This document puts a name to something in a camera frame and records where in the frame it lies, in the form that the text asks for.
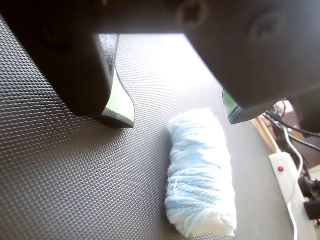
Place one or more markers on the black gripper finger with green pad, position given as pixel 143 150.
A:
pixel 262 70
pixel 75 75

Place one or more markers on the light blue yarn block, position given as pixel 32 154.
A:
pixel 197 175

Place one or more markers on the large dark grey mat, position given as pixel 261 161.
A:
pixel 87 175

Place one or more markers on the white power strip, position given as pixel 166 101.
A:
pixel 283 182

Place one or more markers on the black power plug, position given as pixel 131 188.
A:
pixel 312 208
pixel 310 186

